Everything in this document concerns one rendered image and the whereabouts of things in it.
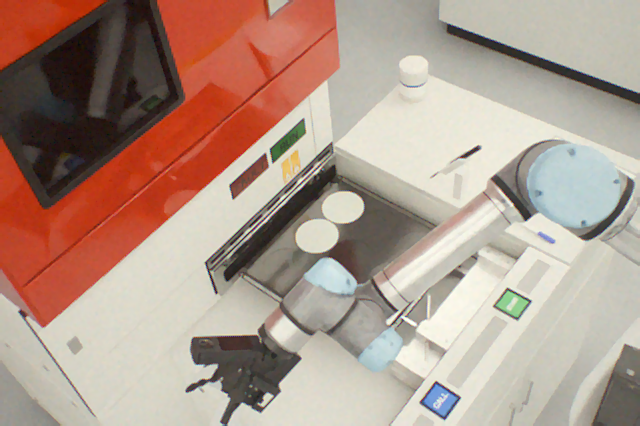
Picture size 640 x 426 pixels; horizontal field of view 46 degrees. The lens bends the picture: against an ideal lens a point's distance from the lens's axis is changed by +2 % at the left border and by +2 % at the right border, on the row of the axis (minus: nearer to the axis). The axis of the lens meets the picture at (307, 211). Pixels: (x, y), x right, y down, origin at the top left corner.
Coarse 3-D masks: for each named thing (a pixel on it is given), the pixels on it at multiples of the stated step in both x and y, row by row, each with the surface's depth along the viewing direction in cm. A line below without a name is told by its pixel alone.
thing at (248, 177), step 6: (264, 156) 163; (258, 162) 162; (264, 162) 164; (252, 168) 161; (258, 168) 163; (264, 168) 165; (246, 174) 160; (252, 174) 162; (258, 174) 164; (240, 180) 160; (246, 180) 161; (252, 180) 163; (234, 186) 159; (240, 186) 161; (246, 186) 162; (234, 192) 160; (240, 192) 162
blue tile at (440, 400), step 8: (432, 392) 140; (440, 392) 140; (448, 392) 140; (424, 400) 139; (432, 400) 139; (440, 400) 139; (448, 400) 139; (432, 408) 138; (440, 408) 138; (448, 408) 138
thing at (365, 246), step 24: (336, 192) 183; (360, 192) 182; (312, 216) 179; (360, 216) 177; (384, 216) 177; (288, 240) 175; (336, 240) 173; (360, 240) 173; (384, 240) 172; (408, 240) 172; (264, 264) 171; (288, 264) 170; (312, 264) 170; (360, 264) 169; (384, 264) 168; (288, 288) 166
